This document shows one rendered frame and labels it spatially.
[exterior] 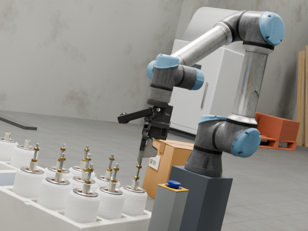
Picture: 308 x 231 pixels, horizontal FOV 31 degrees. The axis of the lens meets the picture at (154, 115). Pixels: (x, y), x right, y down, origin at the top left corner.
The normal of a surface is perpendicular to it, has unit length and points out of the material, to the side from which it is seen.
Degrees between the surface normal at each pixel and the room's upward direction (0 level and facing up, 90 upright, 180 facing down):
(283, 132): 90
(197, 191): 90
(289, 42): 90
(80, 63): 90
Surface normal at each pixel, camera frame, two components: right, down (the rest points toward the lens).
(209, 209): 0.76, 0.22
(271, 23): 0.65, 0.07
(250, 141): 0.59, 0.32
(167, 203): -0.57, -0.07
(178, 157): 0.46, 0.17
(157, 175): -0.86, -0.18
